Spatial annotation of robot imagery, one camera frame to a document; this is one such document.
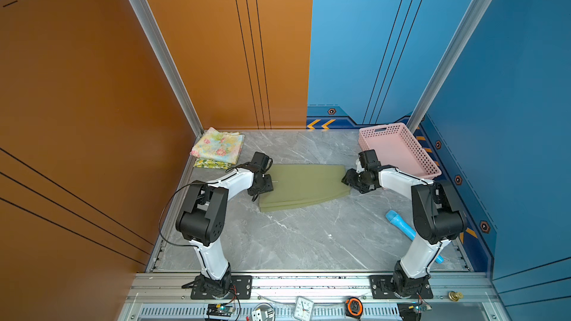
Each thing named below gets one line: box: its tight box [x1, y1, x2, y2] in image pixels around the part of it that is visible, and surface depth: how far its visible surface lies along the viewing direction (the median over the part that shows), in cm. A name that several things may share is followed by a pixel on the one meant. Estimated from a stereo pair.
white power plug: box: [251, 308, 275, 321], surface depth 64 cm
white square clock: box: [293, 295, 314, 321], surface depth 70 cm
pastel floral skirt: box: [189, 127, 246, 165], surface depth 111 cm
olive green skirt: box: [258, 164, 351, 213], surface depth 97 cm
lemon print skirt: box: [193, 158, 232, 170], surface depth 107 cm
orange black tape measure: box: [344, 296, 364, 321], surface depth 69 cm
